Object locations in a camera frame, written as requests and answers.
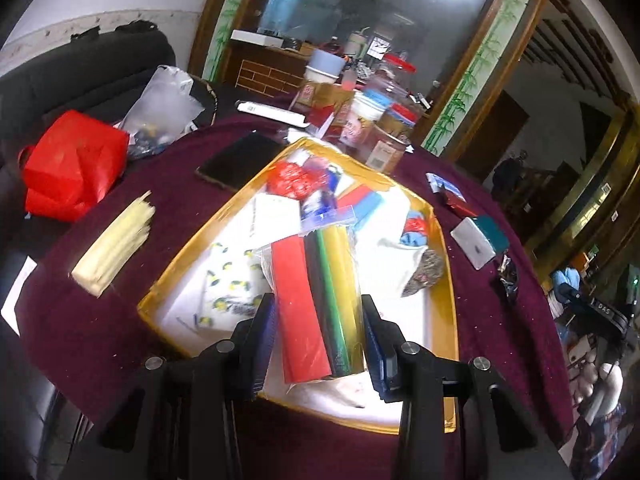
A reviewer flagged blue red sock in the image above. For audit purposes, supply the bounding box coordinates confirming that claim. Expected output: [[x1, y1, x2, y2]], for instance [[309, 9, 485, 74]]
[[400, 210, 427, 247]]

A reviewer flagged white sock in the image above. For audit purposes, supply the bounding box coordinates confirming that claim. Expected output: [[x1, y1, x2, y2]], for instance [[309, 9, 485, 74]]
[[355, 240, 426, 308]]

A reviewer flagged plaid sleeve right forearm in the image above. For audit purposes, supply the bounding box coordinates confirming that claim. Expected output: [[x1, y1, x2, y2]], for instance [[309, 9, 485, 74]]
[[568, 403, 626, 480]]

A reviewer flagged white gloved right hand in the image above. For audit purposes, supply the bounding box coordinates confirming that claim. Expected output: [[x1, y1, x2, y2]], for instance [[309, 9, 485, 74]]
[[567, 335, 624, 426]]

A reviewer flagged black snack pouch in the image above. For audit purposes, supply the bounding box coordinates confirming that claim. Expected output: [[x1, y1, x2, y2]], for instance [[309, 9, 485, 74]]
[[491, 252, 520, 306]]

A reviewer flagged teal tissue pack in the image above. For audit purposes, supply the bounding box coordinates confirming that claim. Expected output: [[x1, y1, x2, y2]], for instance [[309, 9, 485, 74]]
[[450, 216, 509, 270]]

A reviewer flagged lemon print tissue pack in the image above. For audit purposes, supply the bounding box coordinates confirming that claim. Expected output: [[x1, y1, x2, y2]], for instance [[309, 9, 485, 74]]
[[194, 242, 271, 332]]

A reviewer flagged brown knitted ball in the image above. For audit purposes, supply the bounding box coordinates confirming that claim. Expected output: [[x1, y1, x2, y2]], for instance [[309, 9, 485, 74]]
[[401, 248, 445, 297]]

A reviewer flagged red foil sachet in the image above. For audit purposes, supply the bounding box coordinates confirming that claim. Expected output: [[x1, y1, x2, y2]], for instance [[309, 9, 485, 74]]
[[442, 190, 480, 219]]

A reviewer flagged blue white sachet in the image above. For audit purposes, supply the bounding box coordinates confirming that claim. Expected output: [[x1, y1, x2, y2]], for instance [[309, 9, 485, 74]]
[[425, 172, 465, 203]]

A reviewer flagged white folded towel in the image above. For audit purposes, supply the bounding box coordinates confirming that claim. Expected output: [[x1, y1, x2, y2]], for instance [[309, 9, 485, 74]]
[[355, 186, 410, 245]]

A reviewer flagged white foam box yellow tape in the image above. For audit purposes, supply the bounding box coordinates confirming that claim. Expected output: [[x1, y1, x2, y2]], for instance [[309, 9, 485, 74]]
[[138, 139, 459, 434]]

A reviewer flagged black phone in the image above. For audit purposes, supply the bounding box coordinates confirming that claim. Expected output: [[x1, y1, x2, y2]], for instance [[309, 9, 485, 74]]
[[195, 132, 284, 192]]

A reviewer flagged blue round logo pack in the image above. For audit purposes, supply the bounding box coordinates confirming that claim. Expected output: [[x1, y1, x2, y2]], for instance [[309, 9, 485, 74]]
[[300, 168, 342, 220]]

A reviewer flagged red plastic bag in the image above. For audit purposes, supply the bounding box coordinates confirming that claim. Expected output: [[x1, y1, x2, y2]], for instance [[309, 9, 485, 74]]
[[267, 162, 324, 200]]

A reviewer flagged glass jar with label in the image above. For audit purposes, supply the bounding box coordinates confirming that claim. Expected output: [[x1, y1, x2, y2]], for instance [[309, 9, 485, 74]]
[[361, 126, 409, 174]]

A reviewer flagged red gift bag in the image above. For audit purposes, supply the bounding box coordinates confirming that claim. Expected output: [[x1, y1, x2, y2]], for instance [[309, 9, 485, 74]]
[[18, 110, 129, 222]]

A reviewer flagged blue label plastic jar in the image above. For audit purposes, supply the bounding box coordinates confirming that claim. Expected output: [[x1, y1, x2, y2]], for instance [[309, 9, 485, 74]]
[[362, 77, 423, 139]]

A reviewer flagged clear plastic bag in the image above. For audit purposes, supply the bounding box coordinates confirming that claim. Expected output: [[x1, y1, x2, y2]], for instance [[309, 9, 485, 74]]
[[117, 65, 205, 160]]

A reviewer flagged clear jar red lid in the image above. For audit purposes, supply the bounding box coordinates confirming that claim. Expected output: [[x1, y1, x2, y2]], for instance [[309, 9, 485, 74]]
[[378, 53, 416, 87]]

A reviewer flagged white plastic tub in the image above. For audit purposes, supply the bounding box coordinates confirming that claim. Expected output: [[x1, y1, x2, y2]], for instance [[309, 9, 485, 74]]
[[340, 90, 393, 148]]

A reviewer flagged white medicine box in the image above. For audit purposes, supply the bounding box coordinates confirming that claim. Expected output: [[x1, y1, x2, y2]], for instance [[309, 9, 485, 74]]
[[235, 101, 309, 129]]

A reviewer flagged red gold drink carton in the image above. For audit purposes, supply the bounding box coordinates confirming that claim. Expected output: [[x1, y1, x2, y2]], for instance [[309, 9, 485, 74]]
[[291, 80, 355, 139]]

